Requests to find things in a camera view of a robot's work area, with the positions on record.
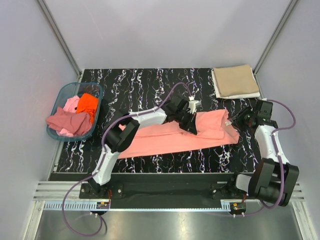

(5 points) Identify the aluminium frame rail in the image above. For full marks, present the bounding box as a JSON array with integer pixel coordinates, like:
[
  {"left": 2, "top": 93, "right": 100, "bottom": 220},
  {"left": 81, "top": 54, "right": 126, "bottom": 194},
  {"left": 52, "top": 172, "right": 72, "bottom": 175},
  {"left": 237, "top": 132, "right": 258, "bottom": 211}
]
[{"left": 32, "top": 181, "right": 88, "bottom": 200}]

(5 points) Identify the light pink t shirt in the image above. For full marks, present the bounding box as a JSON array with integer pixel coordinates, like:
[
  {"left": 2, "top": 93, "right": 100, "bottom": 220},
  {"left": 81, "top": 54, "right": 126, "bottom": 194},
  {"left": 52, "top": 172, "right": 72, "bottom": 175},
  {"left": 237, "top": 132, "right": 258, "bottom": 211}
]
[{"left": 56, "top": 95, "right": 80, "bottom": 137}]

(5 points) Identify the slotted cable duct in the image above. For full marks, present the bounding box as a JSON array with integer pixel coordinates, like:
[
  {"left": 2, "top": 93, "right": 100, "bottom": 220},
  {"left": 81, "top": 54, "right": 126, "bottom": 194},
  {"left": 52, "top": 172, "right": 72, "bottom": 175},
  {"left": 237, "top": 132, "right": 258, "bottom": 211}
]
[{"left": 43, "top": 201, "right": 97, "bottom": 211}]

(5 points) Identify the aluminium corner post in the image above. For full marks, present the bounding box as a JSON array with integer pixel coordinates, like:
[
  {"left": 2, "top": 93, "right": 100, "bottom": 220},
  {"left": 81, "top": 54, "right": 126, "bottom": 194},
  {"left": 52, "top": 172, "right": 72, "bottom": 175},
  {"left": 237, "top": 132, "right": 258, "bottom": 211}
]
[
  {"left": 253, "top": 0, "right": 300, "bottom": 76},
  {"left": 35, "top": 0, "right": 83, "bottom": 79}
]

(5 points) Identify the dusty rose t shirt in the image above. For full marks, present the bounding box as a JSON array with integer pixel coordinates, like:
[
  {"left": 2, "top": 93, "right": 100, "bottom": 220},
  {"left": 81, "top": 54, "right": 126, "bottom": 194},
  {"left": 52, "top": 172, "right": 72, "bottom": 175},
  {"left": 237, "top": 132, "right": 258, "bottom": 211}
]
[{"left": 46, "top": 107, "right": 92, "bottom": 137}]

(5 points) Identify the orange t shirt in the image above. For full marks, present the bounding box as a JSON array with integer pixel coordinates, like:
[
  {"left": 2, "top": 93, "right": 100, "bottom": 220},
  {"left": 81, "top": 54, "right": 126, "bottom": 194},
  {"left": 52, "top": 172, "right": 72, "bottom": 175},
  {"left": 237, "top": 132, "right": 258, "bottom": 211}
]
[{"left": 76, "top": 93, "right": 99, "bottom": 124}]

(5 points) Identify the folded beige t shirt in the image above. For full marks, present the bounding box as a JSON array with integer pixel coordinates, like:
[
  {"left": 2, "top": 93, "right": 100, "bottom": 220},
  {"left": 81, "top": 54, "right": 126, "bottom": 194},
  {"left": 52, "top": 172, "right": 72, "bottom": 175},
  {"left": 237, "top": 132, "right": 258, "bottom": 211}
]
[{"left": 213, "top": 64, "right": 259, "bottom": 98}]

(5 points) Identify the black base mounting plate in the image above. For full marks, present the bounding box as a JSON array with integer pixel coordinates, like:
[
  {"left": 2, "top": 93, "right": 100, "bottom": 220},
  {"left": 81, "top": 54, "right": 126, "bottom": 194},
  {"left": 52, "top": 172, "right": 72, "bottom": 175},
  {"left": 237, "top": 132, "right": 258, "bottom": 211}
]
[{"left": 79, "top": 173, "right": 252, "bottom": 217}]

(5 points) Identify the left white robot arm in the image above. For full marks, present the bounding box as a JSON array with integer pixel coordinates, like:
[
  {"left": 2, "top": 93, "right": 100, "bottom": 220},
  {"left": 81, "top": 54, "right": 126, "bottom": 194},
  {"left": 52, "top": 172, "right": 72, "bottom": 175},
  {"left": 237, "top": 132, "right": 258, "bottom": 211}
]
[{"left": 87, "top": 96, "right": 201, "bottom": 198}]

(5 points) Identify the right aluminium corner post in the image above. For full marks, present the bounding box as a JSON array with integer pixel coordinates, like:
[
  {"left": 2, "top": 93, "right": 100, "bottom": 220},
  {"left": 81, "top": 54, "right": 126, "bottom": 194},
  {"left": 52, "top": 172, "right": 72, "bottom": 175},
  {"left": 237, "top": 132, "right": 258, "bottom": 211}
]
[{"left": 253, "top": 0, "right": 300, "bottom": 76}]

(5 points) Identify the teal plastic laundry basket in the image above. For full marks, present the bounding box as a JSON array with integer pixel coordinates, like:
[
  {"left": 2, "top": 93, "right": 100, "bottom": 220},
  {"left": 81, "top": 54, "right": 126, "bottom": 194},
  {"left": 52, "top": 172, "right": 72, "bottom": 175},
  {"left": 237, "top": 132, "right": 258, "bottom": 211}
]
[{"left": 46, "top": 82, "right": 104, "bottom": 142}]

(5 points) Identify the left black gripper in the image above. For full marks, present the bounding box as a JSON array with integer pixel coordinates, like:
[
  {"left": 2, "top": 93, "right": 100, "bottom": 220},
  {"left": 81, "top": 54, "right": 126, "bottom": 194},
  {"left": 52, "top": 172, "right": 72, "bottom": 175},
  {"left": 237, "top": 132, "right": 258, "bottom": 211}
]
[{"left": 174, "top": 110, "right": 197, "bottom": 135}]

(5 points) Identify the left aluminium corner post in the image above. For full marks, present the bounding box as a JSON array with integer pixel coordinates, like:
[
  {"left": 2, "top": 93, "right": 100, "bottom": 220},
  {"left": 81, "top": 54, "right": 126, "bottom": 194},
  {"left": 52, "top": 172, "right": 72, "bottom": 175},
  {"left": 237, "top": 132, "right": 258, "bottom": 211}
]
[{"left": 35, "top": 0, "right": 83, "bottom": 79}]

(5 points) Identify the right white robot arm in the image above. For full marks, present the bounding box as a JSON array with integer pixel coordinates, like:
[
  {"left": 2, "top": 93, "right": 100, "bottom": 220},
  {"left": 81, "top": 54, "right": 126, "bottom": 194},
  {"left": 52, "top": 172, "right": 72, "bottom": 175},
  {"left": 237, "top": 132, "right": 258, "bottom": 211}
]
[{"left": 227, "top": 99, "right": 300, "bottom": 209}]

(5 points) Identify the salmon pink t shirt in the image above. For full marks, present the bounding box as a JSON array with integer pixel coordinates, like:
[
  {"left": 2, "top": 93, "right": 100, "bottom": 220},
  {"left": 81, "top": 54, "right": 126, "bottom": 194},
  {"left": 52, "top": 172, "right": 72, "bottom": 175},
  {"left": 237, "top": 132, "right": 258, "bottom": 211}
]
[{"left": 118, "top": 109, "right": 240, "bottom": 159}]

